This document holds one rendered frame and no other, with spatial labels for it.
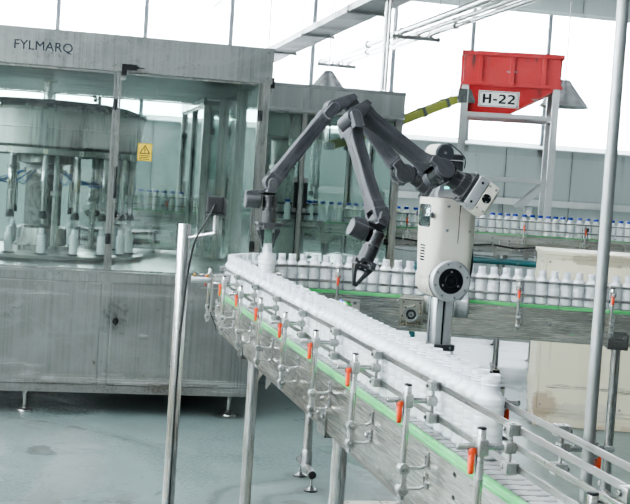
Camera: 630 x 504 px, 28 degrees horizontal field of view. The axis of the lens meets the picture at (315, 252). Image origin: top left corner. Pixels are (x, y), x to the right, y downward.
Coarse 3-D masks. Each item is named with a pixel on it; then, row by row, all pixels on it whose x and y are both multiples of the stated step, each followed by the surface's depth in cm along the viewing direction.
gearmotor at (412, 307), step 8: (400, 296) 616; (408, 296) 614; (416, 296) 615; (464, 296) 611; (400, 304) 613; (408, 304) 614; (416, 304) 613; (424, 304) 611; (456, 304) 609; (464, 304) 609; (400, 312) 614; (408, 312) 612; (416, 312) 612; (424, 312) 614; (456, 312) 610; (464, 312) 610; (400, 320) 614; (408, 320) 612; (416, 320) 612
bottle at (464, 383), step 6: (462, 366) 257; (468, 366) 255; (474, 366) 255; (462, 372) 256; (468, 372) 255; (462, 378) 256; (468, 378) 255; (456, 384) 257; (462, 384) 255; (468, 384) 255; (456, 390) 256; (462, 390) 255; (456, 402) 256; (462, 402) 255; (456, 408) 256; (462, 408) 255; (456, 414) 256; (462, 414) 255; (456, 420) 256; (456, 426) 256; (456, 438) 256
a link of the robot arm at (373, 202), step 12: (360, 120) 439; (348, 132) 440; (360, 132) 441; (348, 144) 441; (360, 144) 439; (360, 156) 437; (360, 168) 436; (372, 168) 438; (360, 180) 436; (372, 180) 436; (372, 192) 434; (372, 204) 432; (384, 204) 434; (372, 216) 432
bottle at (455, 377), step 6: (456, 360) 264; (462, 360) 264; (468, 360) 263; (456, 366) 261; (456, 372) 261; (450, 378) 262; (456, 378) 261; (450, 384) 261; (450, 396) 261; (444, 402) 263; (450, 402) 261; (444, 408) 263; (450, 408) 261; (444, 414) 262; (450, 414) 261; (450, 420) 261; (444, 426) 262; (444, 432) 262; (450, 432) 261; (450, 438) 261
